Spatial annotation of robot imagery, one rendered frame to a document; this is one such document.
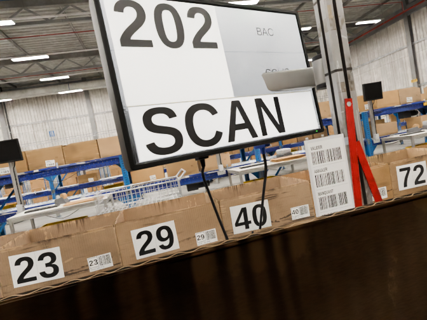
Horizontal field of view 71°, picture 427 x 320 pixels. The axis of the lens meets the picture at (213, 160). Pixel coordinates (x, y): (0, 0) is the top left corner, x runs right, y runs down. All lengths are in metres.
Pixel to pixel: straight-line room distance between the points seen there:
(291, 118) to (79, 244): 0.84
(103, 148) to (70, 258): 4.58
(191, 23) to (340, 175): 0.41
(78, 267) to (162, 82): 0.83
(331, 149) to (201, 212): 0.66
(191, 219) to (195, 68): 0.70
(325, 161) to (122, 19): 0.44
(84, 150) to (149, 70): 5.24
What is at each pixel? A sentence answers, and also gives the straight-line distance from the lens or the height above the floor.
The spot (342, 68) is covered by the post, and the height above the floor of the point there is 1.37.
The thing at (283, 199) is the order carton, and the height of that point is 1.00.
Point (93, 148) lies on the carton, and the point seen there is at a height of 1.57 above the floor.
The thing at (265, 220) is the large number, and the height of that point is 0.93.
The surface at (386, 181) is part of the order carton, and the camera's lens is 1.52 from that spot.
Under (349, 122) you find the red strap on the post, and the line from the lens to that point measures 0.65.
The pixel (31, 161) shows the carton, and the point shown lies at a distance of 5.98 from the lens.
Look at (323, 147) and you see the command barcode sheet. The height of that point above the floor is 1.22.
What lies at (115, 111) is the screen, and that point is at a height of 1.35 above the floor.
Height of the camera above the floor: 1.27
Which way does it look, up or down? 3 degrees down
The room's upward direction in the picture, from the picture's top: 10 degrees counter-clockwise
